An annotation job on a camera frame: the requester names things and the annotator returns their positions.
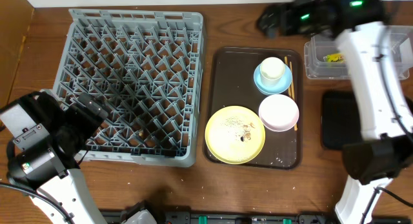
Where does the yellow green snack wrapper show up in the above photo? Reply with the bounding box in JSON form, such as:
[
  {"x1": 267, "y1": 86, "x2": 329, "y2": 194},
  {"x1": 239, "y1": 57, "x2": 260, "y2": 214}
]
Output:
[{"x1": 323, "y1": 53, "x2": 345, "y2": 63}]

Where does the cream white cup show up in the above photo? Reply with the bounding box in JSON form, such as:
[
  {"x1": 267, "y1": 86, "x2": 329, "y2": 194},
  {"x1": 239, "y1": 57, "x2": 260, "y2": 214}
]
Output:
[{"x1": 259, "y1": 57, "x2": 285, "y2": 87}]

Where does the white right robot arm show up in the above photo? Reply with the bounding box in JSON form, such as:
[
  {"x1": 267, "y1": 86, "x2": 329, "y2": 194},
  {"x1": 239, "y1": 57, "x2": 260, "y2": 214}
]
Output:
[{"x1": 256, "y1": 0, "x2": 412, "y2": 223}]

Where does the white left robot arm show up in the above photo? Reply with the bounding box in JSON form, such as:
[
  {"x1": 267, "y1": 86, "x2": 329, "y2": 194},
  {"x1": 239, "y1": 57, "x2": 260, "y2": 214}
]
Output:
[{"x1": 1, "y1": 91, "x2": 108, "y2": 223}]

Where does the clear plastic bin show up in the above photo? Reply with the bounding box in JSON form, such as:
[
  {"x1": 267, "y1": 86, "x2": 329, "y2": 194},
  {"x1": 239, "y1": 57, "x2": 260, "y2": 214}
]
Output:
[{"x1": 304, "y1": 25, "x2": 412, "y2": 80}]

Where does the wooden chopstick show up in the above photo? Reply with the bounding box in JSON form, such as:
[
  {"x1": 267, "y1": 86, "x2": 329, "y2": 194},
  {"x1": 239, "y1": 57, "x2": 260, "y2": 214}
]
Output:
[
  {"x1": 288, "y1": 61, "x2": 298, "y2": 132},
  {"x1": 284, "y1": 56, "x2": 292, "y2": 97}
]

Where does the light blue saucer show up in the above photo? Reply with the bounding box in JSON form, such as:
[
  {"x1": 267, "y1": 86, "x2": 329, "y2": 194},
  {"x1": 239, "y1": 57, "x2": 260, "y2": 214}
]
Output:
[{"x1": 253, "y1": 65, "x2": 285, "y2": 96}]

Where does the grey plastic dish rack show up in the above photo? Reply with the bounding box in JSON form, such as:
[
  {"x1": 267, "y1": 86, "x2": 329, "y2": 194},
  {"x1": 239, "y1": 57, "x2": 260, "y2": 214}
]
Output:
[{"x1": 52, "y1": 9, "x2": 206, "y2": 167}]

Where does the pink bowl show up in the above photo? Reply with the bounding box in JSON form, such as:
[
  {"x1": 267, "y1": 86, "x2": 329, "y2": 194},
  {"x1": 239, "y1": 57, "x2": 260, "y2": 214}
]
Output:
[{"x1": 258, "y1": 94, "x2": 299, "y2": 132}]

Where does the black bin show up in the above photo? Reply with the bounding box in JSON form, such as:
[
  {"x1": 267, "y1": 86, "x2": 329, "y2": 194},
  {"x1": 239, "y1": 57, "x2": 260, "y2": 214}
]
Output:
[{"x1": 321, "y1": 90, "x2": 413, "y2": 150}]

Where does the yellow plate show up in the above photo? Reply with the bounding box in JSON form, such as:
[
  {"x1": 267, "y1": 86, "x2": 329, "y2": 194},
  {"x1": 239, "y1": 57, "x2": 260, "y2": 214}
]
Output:
[{"x1": 205, "y1": 106, "x2": 266, "y2": 165}]

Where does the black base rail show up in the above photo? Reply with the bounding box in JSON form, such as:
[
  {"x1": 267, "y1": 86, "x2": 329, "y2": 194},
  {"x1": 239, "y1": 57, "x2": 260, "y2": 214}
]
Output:
[{"x1": 99, "y1": 201, "x2": 413, "y2": 224}]

